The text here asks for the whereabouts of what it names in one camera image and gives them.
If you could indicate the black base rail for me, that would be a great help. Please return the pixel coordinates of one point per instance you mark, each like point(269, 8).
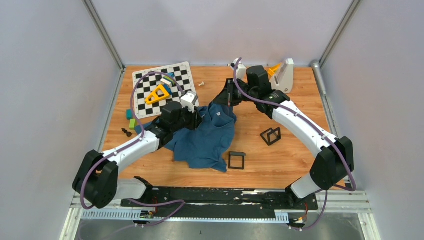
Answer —
point(228, 203)

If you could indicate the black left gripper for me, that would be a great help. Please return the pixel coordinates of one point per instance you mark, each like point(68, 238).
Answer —
point(196, 119)

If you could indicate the green block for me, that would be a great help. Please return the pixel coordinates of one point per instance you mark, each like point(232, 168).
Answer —
point(132, 124)

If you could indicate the black white checkerboard sheet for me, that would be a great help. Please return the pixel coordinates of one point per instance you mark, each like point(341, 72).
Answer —
point(181, 72)

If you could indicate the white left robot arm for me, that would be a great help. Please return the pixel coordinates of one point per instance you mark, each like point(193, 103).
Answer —
point(97, 180)

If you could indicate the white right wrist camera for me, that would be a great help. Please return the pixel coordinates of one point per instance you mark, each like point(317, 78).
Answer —
point(238, 68)

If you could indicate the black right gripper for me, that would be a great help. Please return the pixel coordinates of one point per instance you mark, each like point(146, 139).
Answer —
point(226, 97)

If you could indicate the teal block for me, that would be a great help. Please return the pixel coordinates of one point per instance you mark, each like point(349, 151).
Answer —
point(129, 114)

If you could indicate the blue shirt garment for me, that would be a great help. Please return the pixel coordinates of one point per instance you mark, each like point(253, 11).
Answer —
point(203, 147)

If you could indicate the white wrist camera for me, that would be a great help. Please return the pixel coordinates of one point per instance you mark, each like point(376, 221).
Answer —
point(188, 100)
point(238, 68)

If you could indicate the white wedge stand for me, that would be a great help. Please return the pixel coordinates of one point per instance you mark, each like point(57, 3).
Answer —
point(285, 80)

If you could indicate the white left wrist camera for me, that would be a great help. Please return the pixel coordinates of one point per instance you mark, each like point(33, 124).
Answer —
point(188, 100)

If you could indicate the black chess piece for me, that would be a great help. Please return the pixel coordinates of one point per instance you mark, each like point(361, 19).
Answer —
point(126, 132)

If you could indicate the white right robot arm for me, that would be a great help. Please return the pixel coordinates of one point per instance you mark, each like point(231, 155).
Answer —
point(334, 156)

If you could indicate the black square frame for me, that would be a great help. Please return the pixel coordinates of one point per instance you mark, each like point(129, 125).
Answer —
point(236, 160)

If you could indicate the yellow triangle frame toy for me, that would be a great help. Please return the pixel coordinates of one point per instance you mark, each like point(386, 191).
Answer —
point(161, 92)

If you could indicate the yellow plastic piece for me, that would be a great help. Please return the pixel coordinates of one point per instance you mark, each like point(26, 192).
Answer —
point(275, 70)

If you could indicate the stacked colour blocks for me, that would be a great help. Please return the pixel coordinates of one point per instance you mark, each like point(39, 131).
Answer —
point(168, 82)

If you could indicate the black wire cube frame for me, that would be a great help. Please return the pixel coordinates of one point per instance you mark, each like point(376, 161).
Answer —
point(271, 136)

